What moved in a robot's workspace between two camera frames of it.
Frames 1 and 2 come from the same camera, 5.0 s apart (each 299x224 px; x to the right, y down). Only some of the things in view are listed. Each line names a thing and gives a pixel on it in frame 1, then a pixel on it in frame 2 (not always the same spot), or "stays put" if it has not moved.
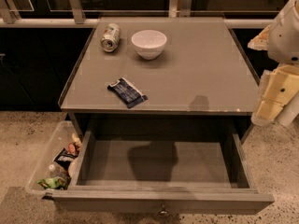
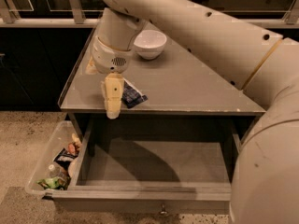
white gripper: (286, 37) to (107, 59)
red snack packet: (71, 148) stays put
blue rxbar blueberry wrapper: (128, 92) stays put
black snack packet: (65, 159) stays put
